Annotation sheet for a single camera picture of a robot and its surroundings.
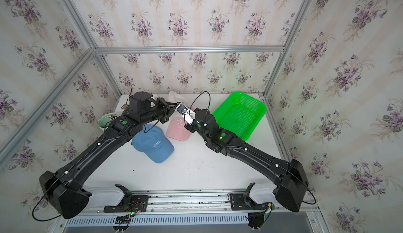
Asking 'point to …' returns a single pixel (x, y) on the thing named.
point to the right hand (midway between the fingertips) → (190, 109)
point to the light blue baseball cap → (151, 141)
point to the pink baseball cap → (176, 129)
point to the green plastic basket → (240, 114)
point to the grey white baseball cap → (173, 97)
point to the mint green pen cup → (105, 119)
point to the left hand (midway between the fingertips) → (181, 104)
